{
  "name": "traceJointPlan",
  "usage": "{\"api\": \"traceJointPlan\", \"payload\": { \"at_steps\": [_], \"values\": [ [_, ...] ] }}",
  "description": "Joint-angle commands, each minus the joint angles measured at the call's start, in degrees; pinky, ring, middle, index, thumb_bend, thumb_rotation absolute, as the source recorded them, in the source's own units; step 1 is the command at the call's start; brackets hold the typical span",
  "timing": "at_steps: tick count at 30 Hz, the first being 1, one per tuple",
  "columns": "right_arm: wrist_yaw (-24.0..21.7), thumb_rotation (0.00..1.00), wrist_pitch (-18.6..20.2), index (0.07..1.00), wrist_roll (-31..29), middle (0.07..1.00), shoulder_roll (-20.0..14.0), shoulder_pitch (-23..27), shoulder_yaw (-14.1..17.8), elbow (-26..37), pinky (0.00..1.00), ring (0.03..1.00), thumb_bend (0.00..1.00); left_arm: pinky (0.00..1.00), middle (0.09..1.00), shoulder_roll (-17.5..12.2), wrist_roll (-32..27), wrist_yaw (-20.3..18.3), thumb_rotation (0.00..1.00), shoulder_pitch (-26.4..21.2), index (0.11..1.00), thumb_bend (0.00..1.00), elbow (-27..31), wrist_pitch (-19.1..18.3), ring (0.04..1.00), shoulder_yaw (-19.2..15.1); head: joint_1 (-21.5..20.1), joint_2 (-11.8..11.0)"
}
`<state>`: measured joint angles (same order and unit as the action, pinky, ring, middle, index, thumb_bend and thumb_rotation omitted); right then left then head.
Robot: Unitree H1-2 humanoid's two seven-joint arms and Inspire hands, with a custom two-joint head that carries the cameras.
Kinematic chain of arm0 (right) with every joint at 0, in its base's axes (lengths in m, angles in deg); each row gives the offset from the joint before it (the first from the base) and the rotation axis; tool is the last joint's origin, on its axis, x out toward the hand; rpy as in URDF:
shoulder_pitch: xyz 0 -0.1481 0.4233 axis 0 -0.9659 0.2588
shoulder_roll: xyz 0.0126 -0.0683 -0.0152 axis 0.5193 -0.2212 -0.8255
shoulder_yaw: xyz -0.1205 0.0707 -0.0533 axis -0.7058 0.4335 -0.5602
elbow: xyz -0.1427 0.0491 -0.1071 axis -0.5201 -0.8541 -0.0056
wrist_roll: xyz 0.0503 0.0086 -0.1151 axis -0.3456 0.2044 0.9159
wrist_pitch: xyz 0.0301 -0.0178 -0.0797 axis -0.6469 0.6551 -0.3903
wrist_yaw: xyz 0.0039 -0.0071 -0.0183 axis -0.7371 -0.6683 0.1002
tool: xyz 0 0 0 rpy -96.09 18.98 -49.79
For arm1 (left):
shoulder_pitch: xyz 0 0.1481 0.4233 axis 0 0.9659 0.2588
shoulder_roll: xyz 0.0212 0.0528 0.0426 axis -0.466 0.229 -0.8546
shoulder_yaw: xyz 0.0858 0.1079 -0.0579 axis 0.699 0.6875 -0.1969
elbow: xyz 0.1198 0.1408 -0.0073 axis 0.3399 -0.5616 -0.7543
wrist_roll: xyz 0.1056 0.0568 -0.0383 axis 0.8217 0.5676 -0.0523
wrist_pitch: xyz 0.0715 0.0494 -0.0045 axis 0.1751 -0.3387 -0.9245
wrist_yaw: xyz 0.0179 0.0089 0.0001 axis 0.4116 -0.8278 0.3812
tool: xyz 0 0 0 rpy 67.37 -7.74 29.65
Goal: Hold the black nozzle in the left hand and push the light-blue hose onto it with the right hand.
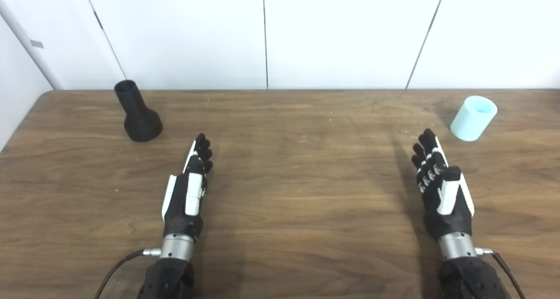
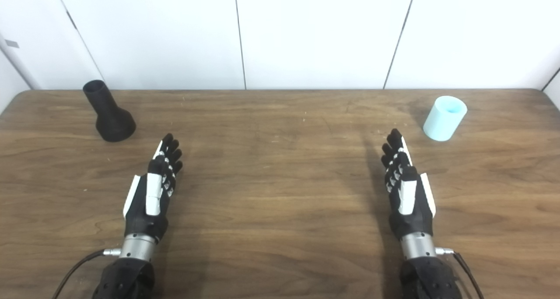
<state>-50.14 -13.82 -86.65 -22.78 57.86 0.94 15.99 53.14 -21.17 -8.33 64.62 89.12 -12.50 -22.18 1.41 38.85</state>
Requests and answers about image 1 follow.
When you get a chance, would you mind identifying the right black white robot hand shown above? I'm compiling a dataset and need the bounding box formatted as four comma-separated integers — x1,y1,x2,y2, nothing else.
411,128,475,242

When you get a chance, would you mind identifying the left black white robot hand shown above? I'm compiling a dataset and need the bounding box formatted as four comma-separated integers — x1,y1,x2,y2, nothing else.
161,133,214,243

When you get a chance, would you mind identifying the light blue cylinder cup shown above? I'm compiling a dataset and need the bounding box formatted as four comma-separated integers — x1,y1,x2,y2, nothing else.
450,95,498,142

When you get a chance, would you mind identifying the black flared nozzle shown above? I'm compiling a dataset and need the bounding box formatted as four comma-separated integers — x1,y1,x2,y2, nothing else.
114,80,164,143

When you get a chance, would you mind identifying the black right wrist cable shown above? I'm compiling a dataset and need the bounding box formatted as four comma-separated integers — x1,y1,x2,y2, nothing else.
475,247,526,299

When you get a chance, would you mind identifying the white corner post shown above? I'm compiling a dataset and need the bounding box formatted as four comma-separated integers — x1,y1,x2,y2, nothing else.
0,0,64,91

